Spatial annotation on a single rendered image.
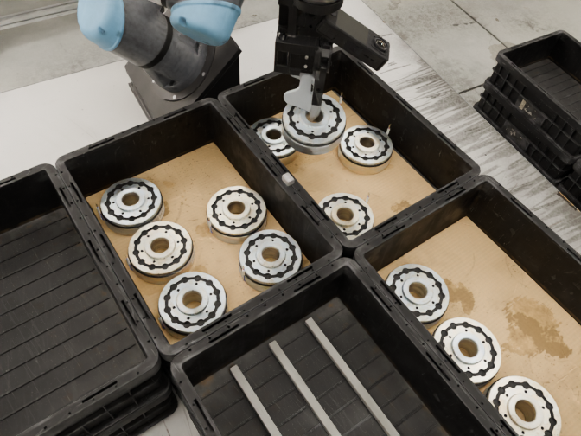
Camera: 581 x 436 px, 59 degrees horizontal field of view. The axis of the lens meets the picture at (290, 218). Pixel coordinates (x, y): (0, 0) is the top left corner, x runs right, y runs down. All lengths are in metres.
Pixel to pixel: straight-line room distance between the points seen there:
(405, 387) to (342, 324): 0.13
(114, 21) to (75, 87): 0.41
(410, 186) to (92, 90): 0.81
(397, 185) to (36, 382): 0.68
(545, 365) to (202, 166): 0.67
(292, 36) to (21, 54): 2.13
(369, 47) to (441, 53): 2.05
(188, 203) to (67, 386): 0.35
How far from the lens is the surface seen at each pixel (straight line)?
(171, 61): 1.10
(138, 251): 0.86
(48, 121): 1.33
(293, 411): 0.77
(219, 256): 0.87
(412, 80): 1.44
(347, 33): 0.75
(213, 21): 0.64
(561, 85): 1.98
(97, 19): 1.04
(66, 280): 0.90
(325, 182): 0.97
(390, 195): 0.98
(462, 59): 2.80
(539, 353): 0.91
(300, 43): 0.75
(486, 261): 0.95
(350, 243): 0.78
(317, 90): 0.78
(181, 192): 0.95
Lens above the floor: 1.58
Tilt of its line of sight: 55 degrees down
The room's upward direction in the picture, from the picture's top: 6 degrees clockwise
